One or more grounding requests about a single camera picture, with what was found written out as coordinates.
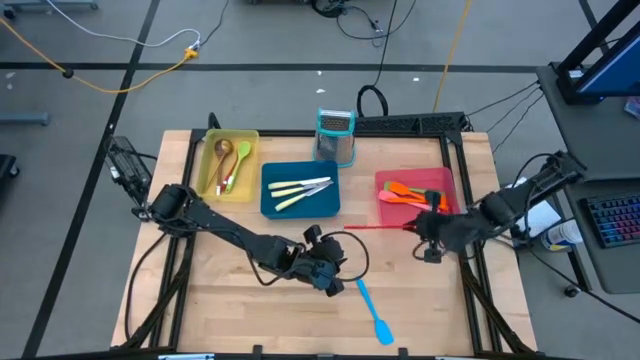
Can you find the metal box grater teal handle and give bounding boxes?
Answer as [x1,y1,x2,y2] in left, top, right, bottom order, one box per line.
[312,108,358,169]

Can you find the black aluminium table frame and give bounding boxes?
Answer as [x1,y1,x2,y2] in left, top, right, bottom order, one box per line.
[112,112,539,360]

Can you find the red handled spoon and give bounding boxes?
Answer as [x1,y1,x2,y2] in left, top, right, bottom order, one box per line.
[215,167,240,196]

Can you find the black chair base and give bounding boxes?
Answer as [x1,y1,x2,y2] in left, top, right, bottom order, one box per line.
[0,153,21,181]

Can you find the black cable tangle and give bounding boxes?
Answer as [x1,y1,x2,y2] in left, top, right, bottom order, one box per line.
[309,0,386,41]

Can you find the backlit black keyboard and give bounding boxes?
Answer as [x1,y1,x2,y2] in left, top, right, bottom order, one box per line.
[579,193,640,250]

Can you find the grey cart base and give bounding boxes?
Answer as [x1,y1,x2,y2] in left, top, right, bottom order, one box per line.
[4,0,101,14]

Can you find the grey floor bar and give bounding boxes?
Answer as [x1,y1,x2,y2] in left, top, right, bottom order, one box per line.
[0,111,52,126]

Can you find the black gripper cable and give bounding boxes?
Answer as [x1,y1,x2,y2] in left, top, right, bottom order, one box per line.
[411,238,432,262]
[247,229,371,287]

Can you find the black mesh controller box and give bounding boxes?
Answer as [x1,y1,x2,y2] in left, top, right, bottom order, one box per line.
[104,135,154,194]

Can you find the blue silicone spatula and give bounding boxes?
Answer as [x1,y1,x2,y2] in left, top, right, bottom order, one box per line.
[355,278,396,347]

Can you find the yellow extension cord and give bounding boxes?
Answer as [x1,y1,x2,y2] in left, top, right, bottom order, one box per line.
[0,16,200,96]

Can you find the red silicone spatula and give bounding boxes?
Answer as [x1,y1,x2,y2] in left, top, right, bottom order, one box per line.
[343,223,417,232]

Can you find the grey desk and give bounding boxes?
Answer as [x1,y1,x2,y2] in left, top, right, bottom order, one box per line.
[569,179,640,295]
[537,62,640,182]

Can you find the black floor cable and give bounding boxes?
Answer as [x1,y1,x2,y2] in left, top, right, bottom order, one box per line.
[519,244,640,326]
[199,0,231,49]

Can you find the green silicone spoon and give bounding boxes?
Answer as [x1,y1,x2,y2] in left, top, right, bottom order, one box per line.
[224,140,253,195]

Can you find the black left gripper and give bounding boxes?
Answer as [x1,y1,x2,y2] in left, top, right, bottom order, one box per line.
[294,224,349,298]

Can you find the black arm base cable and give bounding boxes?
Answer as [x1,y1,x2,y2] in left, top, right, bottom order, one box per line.
[123,232,169,342]

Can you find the green silicone spatula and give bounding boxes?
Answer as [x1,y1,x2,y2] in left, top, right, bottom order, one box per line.
[382,181,442,199]

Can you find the yellow plastic bin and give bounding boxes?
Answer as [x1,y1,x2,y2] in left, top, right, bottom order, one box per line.
[197,128,261,201]

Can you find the white labelled bottle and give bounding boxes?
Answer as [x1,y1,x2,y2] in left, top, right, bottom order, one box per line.
[540,219,585,253]

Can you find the wooden utensil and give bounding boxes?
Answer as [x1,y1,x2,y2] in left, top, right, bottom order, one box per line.
[215,149,227,196]

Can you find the monitor with blue screen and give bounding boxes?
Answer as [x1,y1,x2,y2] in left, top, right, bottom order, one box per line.
[574,34,640,99]

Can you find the pink silicone spatula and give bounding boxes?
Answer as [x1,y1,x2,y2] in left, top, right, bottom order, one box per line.
[377,189,434,212]

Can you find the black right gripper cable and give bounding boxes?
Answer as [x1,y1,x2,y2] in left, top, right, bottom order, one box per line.
[411,238,432,262]

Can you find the white floor cable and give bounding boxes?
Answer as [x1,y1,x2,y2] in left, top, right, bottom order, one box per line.
[47,0,203,50]

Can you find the white paper sheet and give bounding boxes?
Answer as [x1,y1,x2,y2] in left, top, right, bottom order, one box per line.
[499,177,564,239]

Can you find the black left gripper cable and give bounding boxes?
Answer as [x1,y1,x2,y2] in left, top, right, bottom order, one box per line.
[247,229,371,287]

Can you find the black monitor stand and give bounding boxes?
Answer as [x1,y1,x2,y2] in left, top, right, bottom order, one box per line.
[554,0,640,106]

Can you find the yellow hanging cable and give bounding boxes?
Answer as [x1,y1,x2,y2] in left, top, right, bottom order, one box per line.
[432,0,475,114]

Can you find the brown wooden spoon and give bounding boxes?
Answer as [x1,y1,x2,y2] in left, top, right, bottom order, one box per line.
[204,138,235,190]

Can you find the thin black cable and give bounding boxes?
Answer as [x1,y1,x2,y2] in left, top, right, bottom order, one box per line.
[487,89,544,134]
[464,82,541,119]
[492,94,546,154]

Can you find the pink plastic bin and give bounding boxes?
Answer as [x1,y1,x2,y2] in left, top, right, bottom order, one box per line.
[373,166,462,229]

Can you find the black perforated control box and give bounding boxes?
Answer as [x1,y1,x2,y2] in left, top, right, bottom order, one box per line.
[354,112,469,135]

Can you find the black hanging cable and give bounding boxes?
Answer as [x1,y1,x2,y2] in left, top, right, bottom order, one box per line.
[357,0,399,119]

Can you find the teal blue plastic bin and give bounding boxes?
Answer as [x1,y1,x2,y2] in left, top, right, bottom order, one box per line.
[260,159,342,221]

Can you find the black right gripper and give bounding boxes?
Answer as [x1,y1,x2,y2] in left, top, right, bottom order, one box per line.
[403,191,484,264]

